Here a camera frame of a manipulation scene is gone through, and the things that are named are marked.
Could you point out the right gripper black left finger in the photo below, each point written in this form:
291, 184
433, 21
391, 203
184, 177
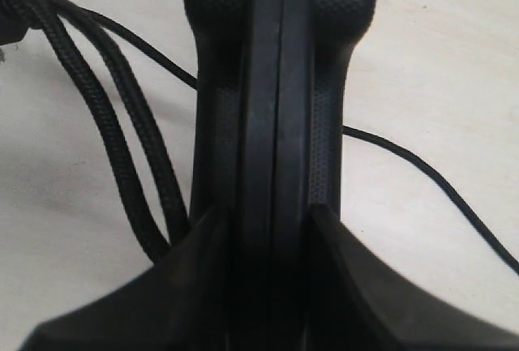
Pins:
178, 304

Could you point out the black plastic carry case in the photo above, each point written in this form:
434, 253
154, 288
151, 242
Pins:
270, 93

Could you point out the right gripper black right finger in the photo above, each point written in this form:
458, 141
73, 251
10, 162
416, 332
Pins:
357, 302

